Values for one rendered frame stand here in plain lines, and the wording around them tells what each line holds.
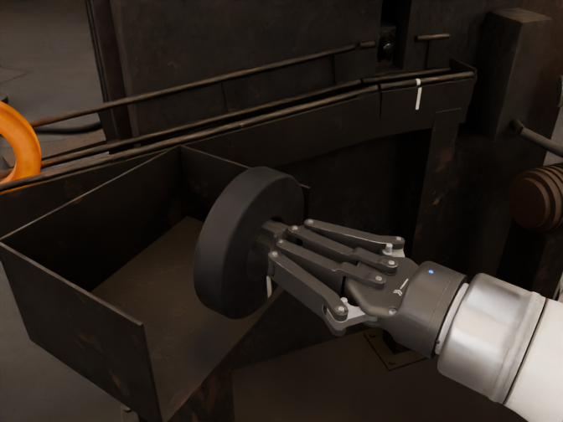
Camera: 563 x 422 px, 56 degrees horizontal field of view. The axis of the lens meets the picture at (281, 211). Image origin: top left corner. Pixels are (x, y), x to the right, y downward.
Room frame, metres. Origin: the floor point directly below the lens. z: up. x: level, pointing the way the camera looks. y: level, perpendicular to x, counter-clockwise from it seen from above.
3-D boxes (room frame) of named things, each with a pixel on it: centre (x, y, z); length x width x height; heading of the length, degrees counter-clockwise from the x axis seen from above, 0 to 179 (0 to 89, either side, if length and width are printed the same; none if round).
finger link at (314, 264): (0.37, -0.04, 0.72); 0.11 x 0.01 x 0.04; 58
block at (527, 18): (1.03, -0.44, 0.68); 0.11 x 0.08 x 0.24; 21
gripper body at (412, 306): (0.34, -0.10, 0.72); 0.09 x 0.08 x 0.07; 56
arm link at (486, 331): (0.30, -0.16, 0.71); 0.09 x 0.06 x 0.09; 146
